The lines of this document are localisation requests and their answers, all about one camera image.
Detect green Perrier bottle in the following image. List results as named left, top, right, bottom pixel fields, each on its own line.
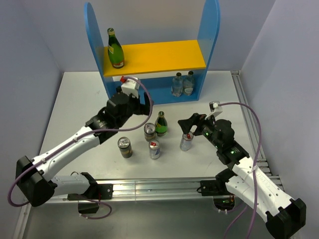
left=155, top=111, right=168, bottom=136
left=107, top=28, right=125, bottom=68

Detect silver blue energy can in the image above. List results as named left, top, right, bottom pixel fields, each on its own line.
left=149, top=140, right=160, bottom=159

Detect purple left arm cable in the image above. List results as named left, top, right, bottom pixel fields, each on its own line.
left=7, top=77, right=155, bottom=207

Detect dark olive drink can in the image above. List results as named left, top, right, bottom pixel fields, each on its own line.
left=144, top=123, right=156, bottom=142

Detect aluminium mounting rail frame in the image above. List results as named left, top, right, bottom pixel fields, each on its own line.
left=12, top=70, right=297, bottom=239

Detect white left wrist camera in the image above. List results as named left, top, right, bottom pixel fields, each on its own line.
left=120, top=76, right=140, bottom=99

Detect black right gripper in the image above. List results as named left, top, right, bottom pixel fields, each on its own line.
left=178, top=112, right=222, bottom=149

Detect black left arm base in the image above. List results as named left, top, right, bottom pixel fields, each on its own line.
left=67, top=184, right=113, bottom=216

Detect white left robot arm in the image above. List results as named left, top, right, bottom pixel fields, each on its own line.
left=15, top=92, right=153, bottom=207

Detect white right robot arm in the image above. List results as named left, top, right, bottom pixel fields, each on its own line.
left=177, top=102, right=307, bottom=239

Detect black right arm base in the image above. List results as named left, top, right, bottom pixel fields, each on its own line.
left=196, top=180, right=235, bottom=210

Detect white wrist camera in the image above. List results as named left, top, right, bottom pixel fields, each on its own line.
left=205, top=101, right=223, bottom=120
left=120, top=76, right=140, bottom=99

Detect clear glass bottle right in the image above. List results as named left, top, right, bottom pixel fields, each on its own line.
left=182, top=71, right=195, bottom=96

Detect clear glass bottle left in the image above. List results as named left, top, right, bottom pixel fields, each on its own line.
left=171, top=72, right=183, bottom=97

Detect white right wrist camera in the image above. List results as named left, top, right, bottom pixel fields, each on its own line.
left=205, top=101, right=223, bottom=120

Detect blue and yellow shelf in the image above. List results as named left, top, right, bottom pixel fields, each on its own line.
left=84, top=0, right=220, bottom=104

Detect clear glass bottle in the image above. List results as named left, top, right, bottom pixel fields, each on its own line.
left=182, top=71, right=195, bottom=96
left=171, top=72, right=183, bottom=97

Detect silver white energy can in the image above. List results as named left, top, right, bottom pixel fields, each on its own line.
left=180, top=131, right=193, bottom=151

